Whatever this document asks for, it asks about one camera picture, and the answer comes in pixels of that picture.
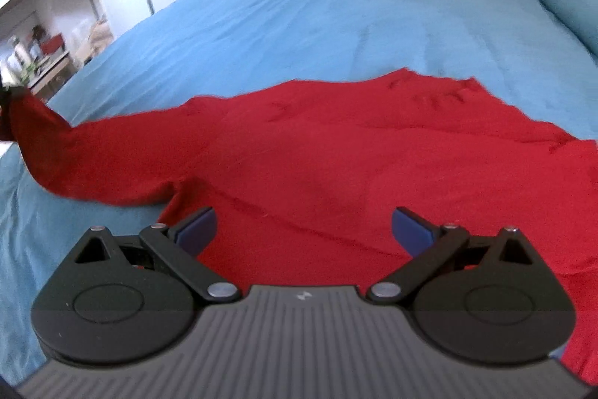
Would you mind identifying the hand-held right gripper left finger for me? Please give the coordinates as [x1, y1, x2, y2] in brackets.
[72, 206, 240, 303]

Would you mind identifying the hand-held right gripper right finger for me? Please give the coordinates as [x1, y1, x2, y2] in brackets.
[366, 206, 536, 303]

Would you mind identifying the red sweater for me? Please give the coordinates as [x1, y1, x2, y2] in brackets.
[0, 69, 598, 386]

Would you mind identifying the small green plant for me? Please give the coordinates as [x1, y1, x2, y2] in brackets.
[18, 61, 40, 88]

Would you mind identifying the white bottle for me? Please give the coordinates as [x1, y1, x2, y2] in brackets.
[11, 39, 31, 70]

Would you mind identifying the red box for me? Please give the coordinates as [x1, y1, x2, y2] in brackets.
[40, 33, 65, 55]

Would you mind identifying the beige bag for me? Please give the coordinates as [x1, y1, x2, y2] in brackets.
[88, 19, 115, 55]

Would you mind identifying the blue bed sheet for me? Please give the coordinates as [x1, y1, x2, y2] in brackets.
[0, 0, 598, 386]

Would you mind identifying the teal bolster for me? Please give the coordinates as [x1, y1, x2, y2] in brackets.
[528, 0, 598, 67]

